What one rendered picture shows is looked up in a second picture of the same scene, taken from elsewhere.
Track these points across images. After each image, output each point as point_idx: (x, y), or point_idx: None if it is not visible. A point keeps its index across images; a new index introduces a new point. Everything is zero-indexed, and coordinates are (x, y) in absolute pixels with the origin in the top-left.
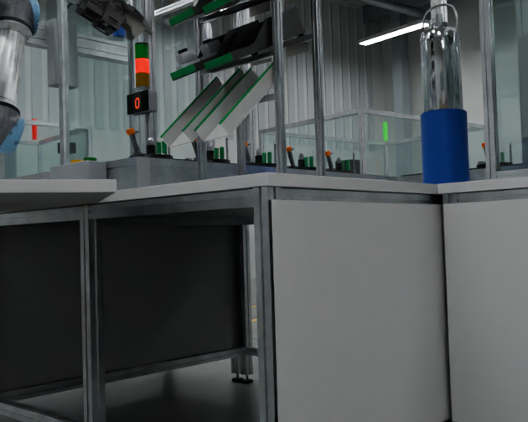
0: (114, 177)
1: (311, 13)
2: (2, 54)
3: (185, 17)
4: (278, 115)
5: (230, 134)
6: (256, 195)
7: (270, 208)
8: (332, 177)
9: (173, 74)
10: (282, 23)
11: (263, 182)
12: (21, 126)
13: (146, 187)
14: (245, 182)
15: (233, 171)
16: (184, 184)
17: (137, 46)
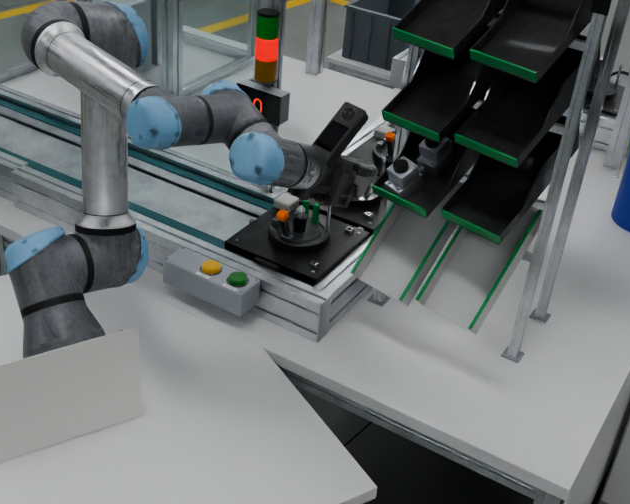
0: (274, 305)
1: (589, 111)
2: (104, 139)
3: (420, 133)
4: (531, 285)
5: (477, 332)
6: (541, 493)
7: None
8: (606, 417)
9: (377, 190)
10: (566, 170)
11: (560, 495)
12: (146, 254)
13: (358, 393)
14: (531, 479)
15: None
16: (428, 427)
17: (263, 21)
